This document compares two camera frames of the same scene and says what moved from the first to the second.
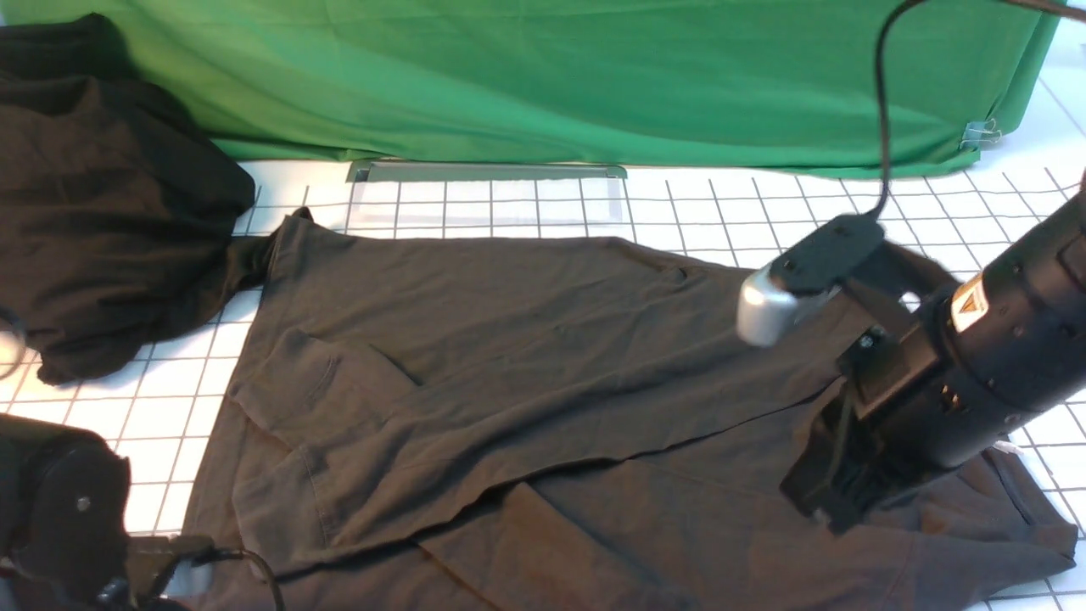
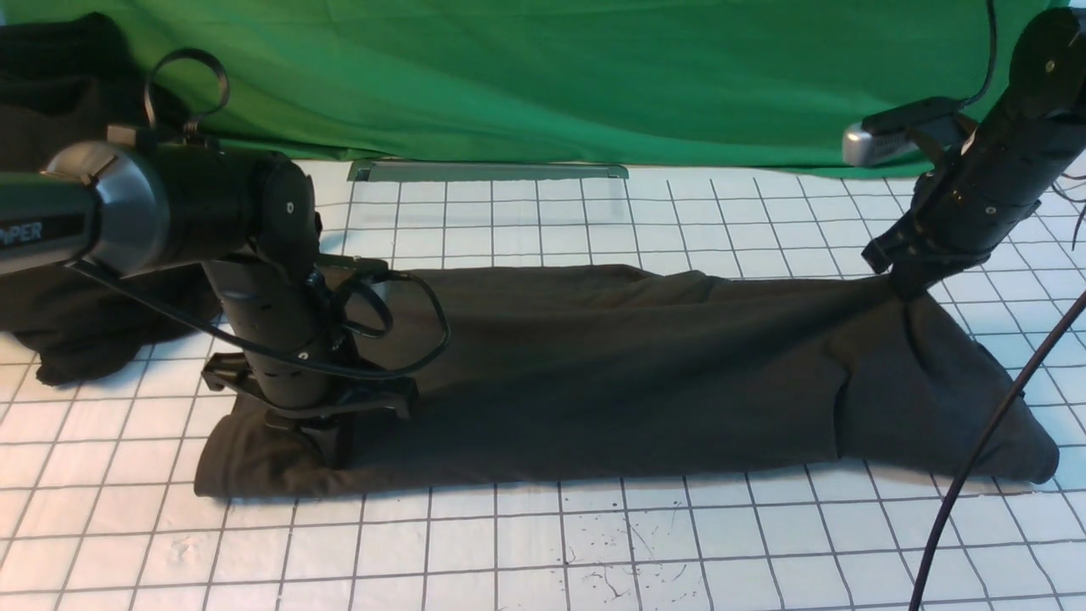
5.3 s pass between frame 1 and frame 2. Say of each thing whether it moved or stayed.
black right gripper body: moved
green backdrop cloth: stayed
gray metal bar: stayed
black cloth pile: stayed
